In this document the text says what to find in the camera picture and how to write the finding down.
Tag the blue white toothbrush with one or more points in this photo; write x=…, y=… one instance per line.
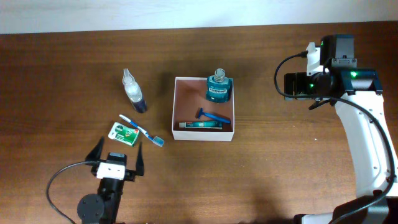
x=154, y=139

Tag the pink cardboard box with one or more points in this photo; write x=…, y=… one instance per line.
x=189, y=97

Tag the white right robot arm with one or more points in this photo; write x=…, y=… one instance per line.
x=359, y=104

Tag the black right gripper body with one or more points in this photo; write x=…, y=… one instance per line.
x=303, y=83

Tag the green Dettol soap box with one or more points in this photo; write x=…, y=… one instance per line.
x=124, y=134

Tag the blue disposable razor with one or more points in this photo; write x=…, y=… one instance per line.
x=201, y=113

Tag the teal mouthwash bottle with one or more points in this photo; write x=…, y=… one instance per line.
x=218, y=87

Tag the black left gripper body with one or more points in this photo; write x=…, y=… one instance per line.
x=115, y=186

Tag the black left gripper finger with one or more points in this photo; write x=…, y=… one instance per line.
x=140, y=162
x=94, y=156

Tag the teal white toothpaste tube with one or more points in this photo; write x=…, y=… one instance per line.
x=201, y=125

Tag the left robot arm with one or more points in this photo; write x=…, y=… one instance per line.
x=103, y=206

